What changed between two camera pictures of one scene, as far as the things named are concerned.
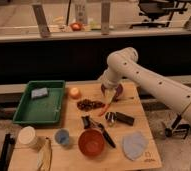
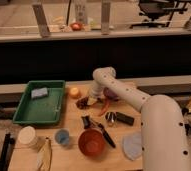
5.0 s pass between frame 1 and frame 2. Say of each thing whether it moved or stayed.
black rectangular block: stayed
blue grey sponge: stayed
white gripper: moved
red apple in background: stayed
